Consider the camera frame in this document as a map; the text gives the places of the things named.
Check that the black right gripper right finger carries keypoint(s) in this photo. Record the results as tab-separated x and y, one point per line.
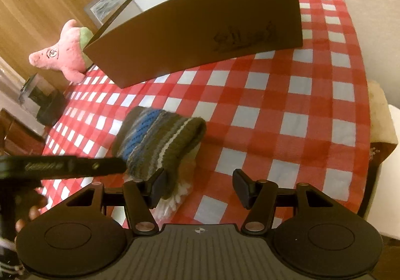
259	198

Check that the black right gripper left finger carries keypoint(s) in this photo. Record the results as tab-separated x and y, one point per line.
140	198

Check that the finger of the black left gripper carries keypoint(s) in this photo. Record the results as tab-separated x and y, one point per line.
59	167

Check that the left hand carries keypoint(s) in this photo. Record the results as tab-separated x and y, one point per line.
28	205

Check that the brown wooden canister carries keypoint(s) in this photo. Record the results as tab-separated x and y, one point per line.
17	139

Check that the glass jar with dark contents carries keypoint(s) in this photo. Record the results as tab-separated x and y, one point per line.
42	100

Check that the red white checkered tablecloth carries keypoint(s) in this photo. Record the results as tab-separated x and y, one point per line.
288	116

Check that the pink star plush toy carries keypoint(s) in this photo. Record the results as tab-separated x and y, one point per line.
67	55

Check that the brown cardboard box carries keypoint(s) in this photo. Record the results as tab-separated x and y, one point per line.
145	39

